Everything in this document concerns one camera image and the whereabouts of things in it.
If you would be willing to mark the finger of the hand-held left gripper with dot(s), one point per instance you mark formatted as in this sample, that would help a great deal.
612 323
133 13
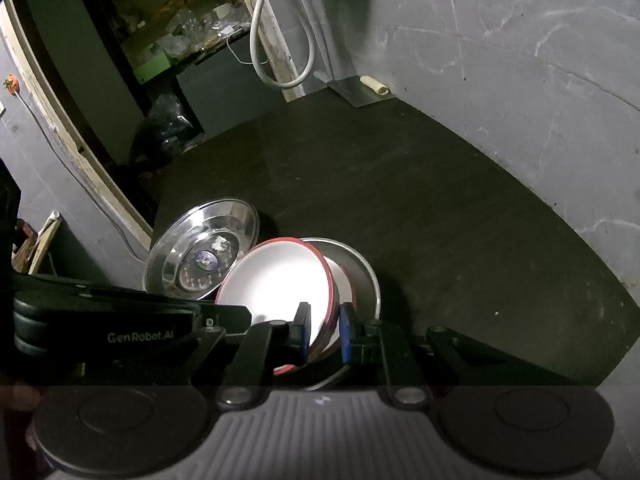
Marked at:
225 316

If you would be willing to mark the cluttered shelf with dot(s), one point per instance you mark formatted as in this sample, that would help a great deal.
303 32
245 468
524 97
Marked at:
175 15

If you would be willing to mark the dark grey cabinet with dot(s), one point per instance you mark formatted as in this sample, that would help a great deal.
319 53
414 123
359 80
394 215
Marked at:
225 90

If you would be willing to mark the grey metal sheet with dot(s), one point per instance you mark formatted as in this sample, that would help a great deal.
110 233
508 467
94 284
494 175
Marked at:
355 92

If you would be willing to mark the green box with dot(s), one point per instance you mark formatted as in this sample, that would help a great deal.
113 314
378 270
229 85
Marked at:
155 67

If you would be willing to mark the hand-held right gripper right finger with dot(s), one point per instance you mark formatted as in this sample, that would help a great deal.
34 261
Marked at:
345 332

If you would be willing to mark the wooden boards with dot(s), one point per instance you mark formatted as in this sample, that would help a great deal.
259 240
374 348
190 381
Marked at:
37 242

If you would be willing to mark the small white roll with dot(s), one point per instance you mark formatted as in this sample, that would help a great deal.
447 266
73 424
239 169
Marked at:
375 85

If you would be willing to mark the grey wall bracket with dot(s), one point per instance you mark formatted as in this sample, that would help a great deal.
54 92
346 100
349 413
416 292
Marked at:
322 76

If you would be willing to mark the black plastic bag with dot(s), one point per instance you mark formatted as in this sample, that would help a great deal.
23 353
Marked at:
167 127

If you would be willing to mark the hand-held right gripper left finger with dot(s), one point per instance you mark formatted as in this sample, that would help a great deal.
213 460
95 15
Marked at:
302 332

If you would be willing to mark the steel plate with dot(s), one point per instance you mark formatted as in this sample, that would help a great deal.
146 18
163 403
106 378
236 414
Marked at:
200 252

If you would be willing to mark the white bowl with red rim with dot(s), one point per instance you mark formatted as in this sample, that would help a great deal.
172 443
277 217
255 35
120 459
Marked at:
340 280
272 285

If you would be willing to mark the orange wall plug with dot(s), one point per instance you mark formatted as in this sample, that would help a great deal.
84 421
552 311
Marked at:
11 84

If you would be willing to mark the steel bowl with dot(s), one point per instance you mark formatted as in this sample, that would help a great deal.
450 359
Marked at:
367 275

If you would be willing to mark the white door frame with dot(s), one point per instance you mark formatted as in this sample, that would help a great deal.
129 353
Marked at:
60 130

